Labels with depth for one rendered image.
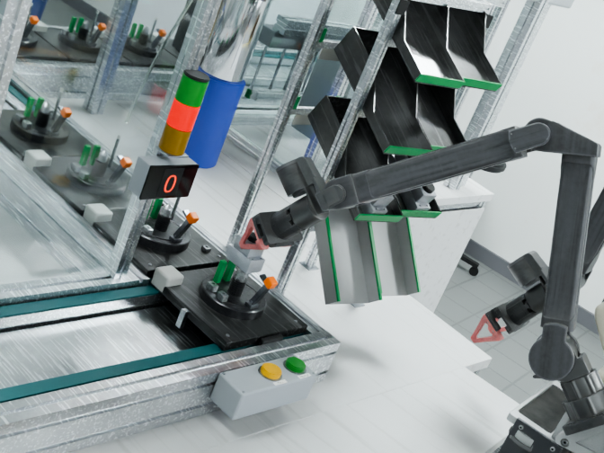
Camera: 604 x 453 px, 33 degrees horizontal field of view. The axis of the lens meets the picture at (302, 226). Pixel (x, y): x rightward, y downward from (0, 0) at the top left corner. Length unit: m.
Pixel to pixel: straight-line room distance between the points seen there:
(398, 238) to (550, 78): 3.12
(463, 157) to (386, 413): 0.63
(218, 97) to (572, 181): 1.35
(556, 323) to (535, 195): 3.73
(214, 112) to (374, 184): 1.12
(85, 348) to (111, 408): 0.19
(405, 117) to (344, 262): 0.35
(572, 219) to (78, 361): 0.90
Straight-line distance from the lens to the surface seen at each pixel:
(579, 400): 1.84
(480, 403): 2.43
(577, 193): 1.82
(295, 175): 1.94
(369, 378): 2.30
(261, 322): 2.09
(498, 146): 1.84
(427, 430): 2.23
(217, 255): 2.28
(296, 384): 1.98
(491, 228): 5.66
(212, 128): 2.95
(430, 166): 1.86
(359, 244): 2.32
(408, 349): 2.49
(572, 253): 1.83
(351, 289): 2.28
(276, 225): 1.98
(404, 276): 2.43
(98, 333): 1.98
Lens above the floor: 1.96
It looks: 22 degrees down
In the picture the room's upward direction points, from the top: 23 degrees clockwise
